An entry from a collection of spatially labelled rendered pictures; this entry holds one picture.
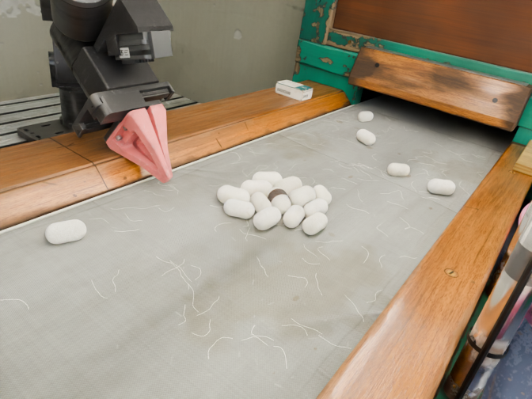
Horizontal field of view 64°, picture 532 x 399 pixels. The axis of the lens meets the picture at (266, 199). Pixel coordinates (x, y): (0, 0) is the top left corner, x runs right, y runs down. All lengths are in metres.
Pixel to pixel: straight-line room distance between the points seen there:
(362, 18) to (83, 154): 0.61
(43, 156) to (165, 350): 0.28
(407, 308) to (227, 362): 0.14
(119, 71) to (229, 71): 1.69
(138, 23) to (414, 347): 0.35
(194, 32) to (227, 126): 1.68
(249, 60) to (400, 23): 1.26
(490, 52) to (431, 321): 0.59
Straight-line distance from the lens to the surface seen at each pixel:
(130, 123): 0.47
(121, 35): 0.46
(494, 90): 0.80
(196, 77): 2.31
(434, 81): 0.82
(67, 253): 0.40
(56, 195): 0.47
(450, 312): 0.36
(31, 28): 2.59
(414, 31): 0.89
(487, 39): 0.86
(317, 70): 0.96
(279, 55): 1.97
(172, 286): 0.36
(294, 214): 0.44
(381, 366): 0.30
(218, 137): 0.60
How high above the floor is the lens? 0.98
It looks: 29 degrees down
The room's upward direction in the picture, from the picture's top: 9 degrees clockwise
